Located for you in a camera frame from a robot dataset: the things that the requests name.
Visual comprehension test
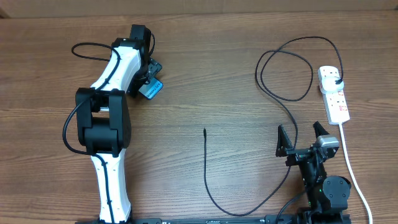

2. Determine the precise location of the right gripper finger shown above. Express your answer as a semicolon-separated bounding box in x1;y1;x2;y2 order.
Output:
313;121;329;138
275;125;293;157

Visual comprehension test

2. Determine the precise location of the blue Galaxy smartphone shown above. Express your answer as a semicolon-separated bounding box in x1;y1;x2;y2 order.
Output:
139;78;164;100

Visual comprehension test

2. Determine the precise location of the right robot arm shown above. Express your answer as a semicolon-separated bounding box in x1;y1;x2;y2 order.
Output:
266;121;351;223

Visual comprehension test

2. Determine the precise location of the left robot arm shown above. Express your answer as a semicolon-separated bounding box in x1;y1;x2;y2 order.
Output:
70;25;164;223

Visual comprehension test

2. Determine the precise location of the white charger plug adapter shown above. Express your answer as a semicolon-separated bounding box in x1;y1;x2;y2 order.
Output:
320;77;345;94

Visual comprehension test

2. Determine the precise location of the white power strip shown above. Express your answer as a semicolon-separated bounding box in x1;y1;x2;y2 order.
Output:
317;66;350;125

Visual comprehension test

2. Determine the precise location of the black charging cable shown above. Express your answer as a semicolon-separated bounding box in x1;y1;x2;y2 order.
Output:
203;36;345;217

